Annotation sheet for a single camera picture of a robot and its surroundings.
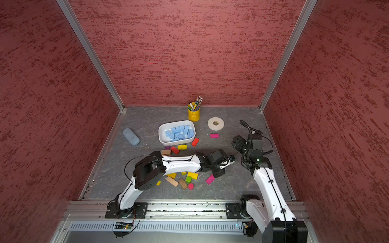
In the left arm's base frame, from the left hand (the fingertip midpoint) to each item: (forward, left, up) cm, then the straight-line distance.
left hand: (221, 170), depth 86 cm
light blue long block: (+27, +23, 0) cm, 36 cm away
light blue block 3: (+30, +26, +2) cm, 39 cm away
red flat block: (+14, +30, -1) cm, 33 cm away
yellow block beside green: (-3, +17, -1) cm, 17 cm away
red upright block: (+20, +16, -1) cm, 26 cm away
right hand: (+10, -8, +13) cm, 18 cm away
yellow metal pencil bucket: (+40, +18, +7) cm, 44 cm away
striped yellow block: (-2, +22, 0) cm, 22 cm away
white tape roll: (+36, +1, -1) cm, 36 cm away
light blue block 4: (+27, +19, 0) cm, 33 cm away
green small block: (-5, +19, 0) cm, 20 cm away
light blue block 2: (+29, +29, +2) cm, 41 cm away
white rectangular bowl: (+27, +29, 0) cm, 39 cm away
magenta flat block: (+26, +3, -2) cm, 26 cm away
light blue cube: (+24, +32, 0) cm, 40 cm away
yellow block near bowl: (+15, +24, -1) cm, 29 cm away
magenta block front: (-5, +7, -2) cm, 9 cm away
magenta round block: (-9, +18, 0) cm, 20 cm away
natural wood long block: (-7, +28, 0) cm, 29 cm away
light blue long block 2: (+24, +26, -1) cm, 35 cm away
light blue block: (+29, +32, +1) cm, 43 cm away
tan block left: (+12, +34, -1) cm, 36 cm away
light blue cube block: (+26, +36, 0) cm, 44 cm away
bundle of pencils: (+41, +17, +11) cm, 46 cm away
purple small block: (+14, +34, +1) cm, 37 cm away
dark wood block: (-7, +22, -1) cm, 23 cm away
